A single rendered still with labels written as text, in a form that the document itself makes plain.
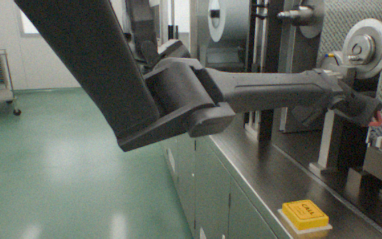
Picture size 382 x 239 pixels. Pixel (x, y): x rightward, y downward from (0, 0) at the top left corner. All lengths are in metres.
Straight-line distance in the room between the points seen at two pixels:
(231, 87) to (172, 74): 0.09
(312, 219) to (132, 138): 0.47
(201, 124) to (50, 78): 6.06
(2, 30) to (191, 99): 6.16
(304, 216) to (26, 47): 6.03
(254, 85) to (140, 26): 0.33
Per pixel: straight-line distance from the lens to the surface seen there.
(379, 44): 0.84
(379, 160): 0.82
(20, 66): 6.45
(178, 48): 0.75
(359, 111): 0.80
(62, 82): 6.35
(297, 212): 0.71
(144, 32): 0.69
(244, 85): 0.44
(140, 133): 0.34
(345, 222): 0.77
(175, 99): 0.36
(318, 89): 0.61
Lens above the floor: 1.32
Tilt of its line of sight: 19 degrees down
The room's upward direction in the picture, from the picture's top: straight up
